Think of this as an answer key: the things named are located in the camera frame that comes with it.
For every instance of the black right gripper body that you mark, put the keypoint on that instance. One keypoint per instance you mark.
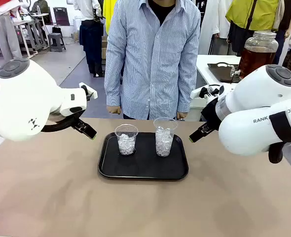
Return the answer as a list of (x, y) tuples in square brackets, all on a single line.
[(210, 111)]

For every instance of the tall clear plastic cup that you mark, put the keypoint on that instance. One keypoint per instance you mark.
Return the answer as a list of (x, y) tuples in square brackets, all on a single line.
[(164, 140)]

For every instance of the short clear iced cup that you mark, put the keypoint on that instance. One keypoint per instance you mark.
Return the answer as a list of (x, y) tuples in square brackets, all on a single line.
[(126, 143)]

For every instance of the striped-sleeved right forearm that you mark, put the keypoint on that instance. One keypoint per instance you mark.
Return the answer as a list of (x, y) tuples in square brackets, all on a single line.
[(113, 91)]

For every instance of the striped-sleeved left forearm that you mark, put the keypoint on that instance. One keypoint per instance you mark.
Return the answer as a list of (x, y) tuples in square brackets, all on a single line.
[(187, 96)]

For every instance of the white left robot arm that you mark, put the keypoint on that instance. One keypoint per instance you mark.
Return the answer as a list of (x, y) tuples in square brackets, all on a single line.
[(24, 98)]

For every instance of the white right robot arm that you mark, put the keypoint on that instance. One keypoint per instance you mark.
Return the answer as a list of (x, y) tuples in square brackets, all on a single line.
[(259, 98)]

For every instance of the glass drink dispenser jar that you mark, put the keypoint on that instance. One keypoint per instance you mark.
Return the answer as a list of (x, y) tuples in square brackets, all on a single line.
[(259, 54)]

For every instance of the person's left hand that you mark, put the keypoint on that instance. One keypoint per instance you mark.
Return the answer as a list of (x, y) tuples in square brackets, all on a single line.
[(182, 115)]

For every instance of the person's right hand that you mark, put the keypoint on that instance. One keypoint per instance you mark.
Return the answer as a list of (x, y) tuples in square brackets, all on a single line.
[(114, 109)]

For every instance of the black serving tray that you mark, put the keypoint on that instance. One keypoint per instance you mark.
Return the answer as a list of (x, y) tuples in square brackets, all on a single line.
[(143, 163)]

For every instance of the person in striped shirt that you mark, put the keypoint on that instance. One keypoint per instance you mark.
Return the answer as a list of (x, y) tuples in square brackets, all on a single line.
[(153, 61)]

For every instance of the small cardboard box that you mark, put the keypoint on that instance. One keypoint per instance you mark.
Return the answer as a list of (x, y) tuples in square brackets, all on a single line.
[(104, 47)]

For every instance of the white coat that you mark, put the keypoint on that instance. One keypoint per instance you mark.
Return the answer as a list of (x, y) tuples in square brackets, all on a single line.
[(212, 24)]

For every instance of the mannequin in white shirt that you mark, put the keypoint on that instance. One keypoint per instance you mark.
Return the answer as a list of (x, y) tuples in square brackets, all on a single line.
[(90, 37)]

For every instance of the grey plastic stool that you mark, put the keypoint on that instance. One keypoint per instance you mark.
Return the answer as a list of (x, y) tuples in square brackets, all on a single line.
[(57, 40)]

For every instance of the mannequin in lime jacket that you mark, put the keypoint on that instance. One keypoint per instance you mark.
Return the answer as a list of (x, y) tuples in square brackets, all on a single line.
[(254, 12)]

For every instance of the metal workbench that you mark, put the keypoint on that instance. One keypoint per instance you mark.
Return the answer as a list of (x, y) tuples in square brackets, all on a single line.
[(30, 32)]

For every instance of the dark framed board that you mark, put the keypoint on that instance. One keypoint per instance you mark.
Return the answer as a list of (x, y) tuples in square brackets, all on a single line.
[(61, 16)]

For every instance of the yellow garment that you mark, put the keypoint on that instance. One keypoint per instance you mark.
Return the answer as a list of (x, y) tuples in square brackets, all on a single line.
[(108, 14)]

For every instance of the mannequin dark vest blue jeans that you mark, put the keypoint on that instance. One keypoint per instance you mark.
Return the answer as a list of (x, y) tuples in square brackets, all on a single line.
[(284, 14)]

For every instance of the mannequin red cape grey trousers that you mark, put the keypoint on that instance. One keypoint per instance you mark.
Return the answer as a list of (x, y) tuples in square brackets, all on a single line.
[(6, 34)]

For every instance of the seated person in dark top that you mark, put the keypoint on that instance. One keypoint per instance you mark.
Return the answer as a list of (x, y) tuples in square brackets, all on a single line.
[(40, 6)]

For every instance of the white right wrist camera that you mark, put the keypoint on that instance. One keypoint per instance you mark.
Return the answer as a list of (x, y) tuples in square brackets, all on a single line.
[(196, 93)]

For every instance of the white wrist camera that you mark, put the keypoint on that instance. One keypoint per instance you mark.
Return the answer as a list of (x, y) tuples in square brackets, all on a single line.
[(196, 93), (93, 94)]

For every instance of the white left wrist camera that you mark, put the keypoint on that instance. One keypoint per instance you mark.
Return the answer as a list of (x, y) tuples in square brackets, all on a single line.
[(93, 94)]

